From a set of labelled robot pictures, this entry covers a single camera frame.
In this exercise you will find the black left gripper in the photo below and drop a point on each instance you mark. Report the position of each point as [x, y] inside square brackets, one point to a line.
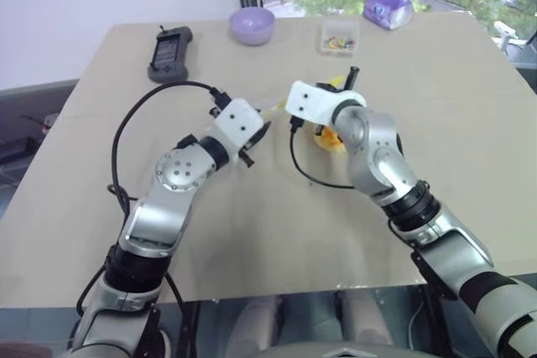
[250, 149]

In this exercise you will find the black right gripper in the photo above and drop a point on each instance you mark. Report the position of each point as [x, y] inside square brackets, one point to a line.
[329, 86]

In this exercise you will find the clear plastic bag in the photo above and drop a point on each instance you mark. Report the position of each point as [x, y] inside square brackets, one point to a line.
[274, 108]

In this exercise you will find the orange snack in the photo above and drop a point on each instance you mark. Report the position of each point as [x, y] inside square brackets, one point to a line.
[329, 140]

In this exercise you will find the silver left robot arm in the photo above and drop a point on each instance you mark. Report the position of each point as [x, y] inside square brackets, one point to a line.
[176, 169]

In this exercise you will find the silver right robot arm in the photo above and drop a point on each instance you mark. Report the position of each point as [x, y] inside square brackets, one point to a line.
[377, 157]

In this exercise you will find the clear box of colourful pieces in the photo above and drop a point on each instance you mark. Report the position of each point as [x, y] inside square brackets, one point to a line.
[339, 37]

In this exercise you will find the purple bowl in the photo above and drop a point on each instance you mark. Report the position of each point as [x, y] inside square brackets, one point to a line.
[251, 24]

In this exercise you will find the black handheld controller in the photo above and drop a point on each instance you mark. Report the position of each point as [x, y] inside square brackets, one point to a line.
[168, 54]

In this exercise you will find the dark side table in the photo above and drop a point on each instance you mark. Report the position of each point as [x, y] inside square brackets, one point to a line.
[526, 64]

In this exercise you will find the pale grey rounded cover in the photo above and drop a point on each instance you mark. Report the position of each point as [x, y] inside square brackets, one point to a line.
[253, 324]

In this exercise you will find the red and white small parts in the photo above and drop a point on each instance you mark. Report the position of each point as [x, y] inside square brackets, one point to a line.
[46, 121]

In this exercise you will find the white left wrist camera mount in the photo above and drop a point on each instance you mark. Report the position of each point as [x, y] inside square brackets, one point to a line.
[237, 121]

